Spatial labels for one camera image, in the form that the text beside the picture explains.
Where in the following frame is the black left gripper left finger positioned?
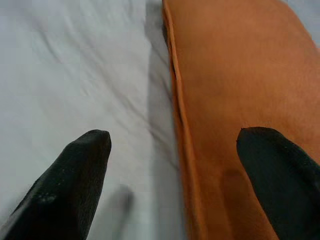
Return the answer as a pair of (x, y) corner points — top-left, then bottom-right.
(0, 129), (112, 240)

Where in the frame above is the orange pillow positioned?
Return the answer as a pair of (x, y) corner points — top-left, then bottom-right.
(161, 0), (320, 240)

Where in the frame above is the white bed sheet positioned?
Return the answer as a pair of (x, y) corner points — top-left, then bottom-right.
(0, 0), (320, 240)

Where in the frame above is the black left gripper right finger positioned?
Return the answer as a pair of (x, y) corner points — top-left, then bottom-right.
(236, 126), (320, 240)

